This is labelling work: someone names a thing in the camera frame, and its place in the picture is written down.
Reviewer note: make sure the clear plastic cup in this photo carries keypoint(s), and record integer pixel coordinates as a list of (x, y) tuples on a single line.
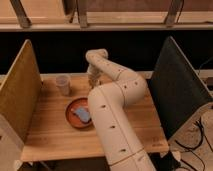
[(63, 84)]

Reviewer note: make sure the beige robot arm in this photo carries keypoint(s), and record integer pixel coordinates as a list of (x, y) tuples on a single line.
[(122, 148)]

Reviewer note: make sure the left wooden side panel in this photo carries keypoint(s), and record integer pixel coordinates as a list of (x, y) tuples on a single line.
[(19, 92)]

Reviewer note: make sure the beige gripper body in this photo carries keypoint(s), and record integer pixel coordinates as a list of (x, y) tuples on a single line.
[(93, 76)]

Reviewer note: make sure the orange round plate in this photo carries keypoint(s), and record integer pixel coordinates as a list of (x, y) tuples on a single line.
[(72, 118)]

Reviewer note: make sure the right dark side panel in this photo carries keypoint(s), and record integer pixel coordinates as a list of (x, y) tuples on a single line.
[(180, 96)]

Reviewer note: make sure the wooden back shelf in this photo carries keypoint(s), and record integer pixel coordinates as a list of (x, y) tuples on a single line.
[(105, 15)]

